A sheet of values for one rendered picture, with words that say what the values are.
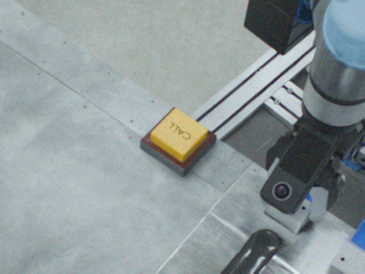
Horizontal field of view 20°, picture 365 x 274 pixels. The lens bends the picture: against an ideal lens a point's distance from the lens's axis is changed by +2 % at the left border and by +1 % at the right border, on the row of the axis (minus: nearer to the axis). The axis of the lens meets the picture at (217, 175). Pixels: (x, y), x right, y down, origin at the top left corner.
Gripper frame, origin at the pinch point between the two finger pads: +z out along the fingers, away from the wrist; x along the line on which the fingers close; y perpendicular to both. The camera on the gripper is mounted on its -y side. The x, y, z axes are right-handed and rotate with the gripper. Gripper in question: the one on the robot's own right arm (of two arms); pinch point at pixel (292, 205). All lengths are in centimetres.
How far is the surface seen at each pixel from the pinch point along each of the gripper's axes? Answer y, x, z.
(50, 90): -0.3, 40.7, 10.4
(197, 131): 5.7, 18.8, 6.8
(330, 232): 0.8, -5.6, 1.5
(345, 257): -3.0, -9.4, -1.8
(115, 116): 2.3, 30.9, 10.4
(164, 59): 71, 68, 90
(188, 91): 67, 57, 90
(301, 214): -1.0, -1.8, -1.2
